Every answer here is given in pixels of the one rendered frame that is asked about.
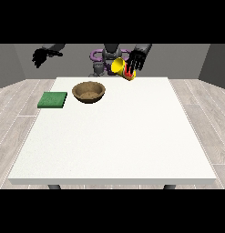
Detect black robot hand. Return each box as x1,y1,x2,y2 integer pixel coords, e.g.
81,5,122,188
31,47,64,69
125,49,148,76

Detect yellow cup with melon print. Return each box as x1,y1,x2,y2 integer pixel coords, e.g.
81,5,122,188
110,57,137,82

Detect green square pad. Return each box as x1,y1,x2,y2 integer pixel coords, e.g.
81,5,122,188
36,91,68,109

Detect brown wooden bowl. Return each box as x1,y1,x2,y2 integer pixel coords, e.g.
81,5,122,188
71,80,107,105

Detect grey robot trunk purple rings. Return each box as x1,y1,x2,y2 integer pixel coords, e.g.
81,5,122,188
88,44,132,78

